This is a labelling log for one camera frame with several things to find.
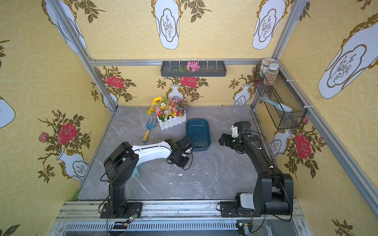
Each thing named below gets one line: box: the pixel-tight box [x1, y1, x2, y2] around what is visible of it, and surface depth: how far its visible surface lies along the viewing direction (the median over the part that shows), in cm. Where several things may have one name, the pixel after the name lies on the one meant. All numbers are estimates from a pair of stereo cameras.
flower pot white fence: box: [145, 96, 190, 131], surface depth 100 cm
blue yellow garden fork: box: [142, 118, 158, 144], surface depth 110 cm
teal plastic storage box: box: [185, 118, 212, 152], surface depth 105 cm
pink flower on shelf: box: [185, 60, 201, 72], surface depth 91 cm
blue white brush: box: [260, 96, 293, 114], surface depth 75 cm
